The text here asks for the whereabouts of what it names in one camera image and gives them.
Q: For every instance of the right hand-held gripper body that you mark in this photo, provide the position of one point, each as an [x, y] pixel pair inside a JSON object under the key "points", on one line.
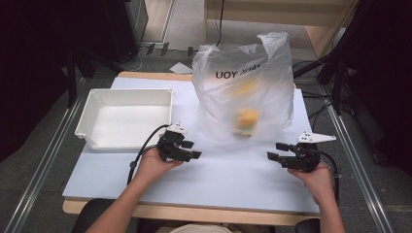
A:
{"points": [[304, 158]]}

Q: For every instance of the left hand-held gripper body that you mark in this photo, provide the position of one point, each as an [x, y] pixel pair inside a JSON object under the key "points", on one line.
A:
{"points": [[170, 145]]}

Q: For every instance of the yellow drink carton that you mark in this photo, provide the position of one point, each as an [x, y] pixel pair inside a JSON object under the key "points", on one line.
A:
{"points": [[247, 122]]}

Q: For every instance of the translucent white plastic bag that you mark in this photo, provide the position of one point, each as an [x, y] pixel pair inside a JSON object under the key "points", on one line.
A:
{"points": [[223, 100]]}

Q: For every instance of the person's left hand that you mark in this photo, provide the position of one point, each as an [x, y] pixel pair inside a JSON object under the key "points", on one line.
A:
{"points": [[152, 165]]}

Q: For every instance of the person's right hand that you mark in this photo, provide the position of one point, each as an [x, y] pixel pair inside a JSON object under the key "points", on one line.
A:
{"points": [[315, 183]]}

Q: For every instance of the white table mat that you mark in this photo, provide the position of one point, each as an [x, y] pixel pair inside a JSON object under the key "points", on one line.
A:
{"points": [[213, 176]]}

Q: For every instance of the white plastic bin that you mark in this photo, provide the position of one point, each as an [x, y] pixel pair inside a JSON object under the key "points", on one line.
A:
{"points": [[129, 124]]}

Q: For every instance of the wooden table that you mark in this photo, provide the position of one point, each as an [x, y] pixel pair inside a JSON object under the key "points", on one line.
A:
{"points": [[194, 216]]}

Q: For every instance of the person's dark-clad leg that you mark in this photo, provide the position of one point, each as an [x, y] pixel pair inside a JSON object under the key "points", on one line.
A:
{"points": [[307, 226], [94, 213]]}

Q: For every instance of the person's light shirt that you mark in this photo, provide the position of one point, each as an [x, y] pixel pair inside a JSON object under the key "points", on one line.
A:
{"points": [[200, 228]]}

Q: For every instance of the white paper sheet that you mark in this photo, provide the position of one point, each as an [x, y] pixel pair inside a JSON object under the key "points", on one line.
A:
{"points": [[180, 68]]}

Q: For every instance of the black metal stand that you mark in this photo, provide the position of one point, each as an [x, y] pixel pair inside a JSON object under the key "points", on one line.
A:
{"points": [[72, 81], [336, 64]]}

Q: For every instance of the black curtain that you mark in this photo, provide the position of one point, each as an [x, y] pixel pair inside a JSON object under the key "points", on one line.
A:
{"points": [[385, 64], [39, 48]]}

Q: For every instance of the light wooden furniture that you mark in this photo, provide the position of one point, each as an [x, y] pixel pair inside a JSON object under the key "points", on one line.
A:
{"points": [[275, 14]]}

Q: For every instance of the metal floor rail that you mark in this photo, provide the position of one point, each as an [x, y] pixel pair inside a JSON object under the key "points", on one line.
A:
{"points": [[356, 168], [42, 171]]}

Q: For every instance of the small black floor bracket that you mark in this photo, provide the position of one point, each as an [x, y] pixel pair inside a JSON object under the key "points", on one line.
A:
{"points": [[151, 48], [190, 51], [164, 49]]}

